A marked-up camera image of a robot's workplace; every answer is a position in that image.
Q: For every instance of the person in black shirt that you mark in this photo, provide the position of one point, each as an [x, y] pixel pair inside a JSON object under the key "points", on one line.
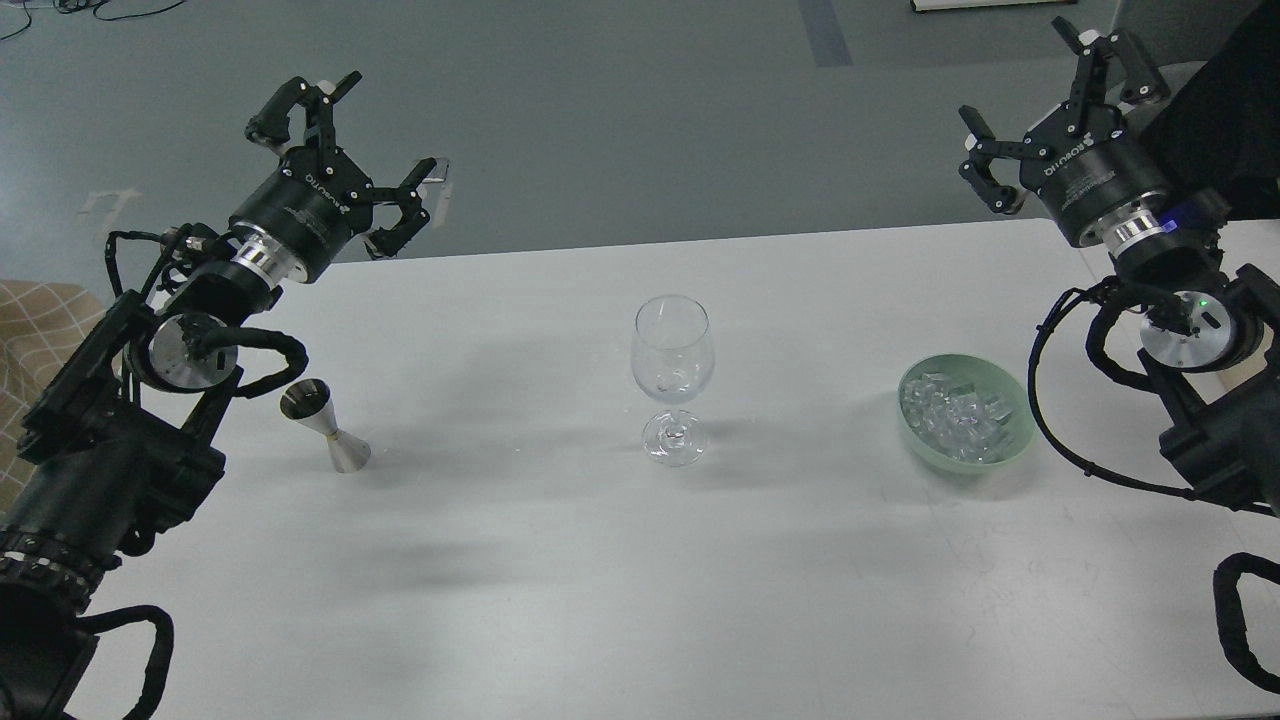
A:
{"points": [[1221, 131]]}

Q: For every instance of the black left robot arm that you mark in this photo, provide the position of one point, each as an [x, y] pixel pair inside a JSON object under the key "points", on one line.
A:
{"points": [[121, 437]]}

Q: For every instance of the steel cocktail jigger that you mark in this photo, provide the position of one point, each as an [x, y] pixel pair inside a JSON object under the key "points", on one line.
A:
{"points": [[310, 403]]}

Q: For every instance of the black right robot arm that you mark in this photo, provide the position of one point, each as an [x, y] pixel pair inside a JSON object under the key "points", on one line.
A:
{"points": [[1172, 323]]}

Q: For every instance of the clear wine glass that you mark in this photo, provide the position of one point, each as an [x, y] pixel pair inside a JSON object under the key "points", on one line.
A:
{"points": [[672, 358]]}

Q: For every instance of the green bowl of ice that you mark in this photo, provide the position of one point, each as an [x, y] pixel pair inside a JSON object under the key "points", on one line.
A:
{"points": [[963, 415]]}

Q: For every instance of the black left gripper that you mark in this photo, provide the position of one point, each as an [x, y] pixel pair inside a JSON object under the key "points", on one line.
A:
{"points": [[312, 204]]}

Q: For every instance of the beige checked sofa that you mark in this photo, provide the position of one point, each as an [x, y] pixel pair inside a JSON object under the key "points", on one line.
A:
{"points": [[42, 324]]}

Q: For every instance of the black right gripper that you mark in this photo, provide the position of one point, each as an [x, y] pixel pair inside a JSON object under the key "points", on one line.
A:
{"points": [[1080, 159]]}

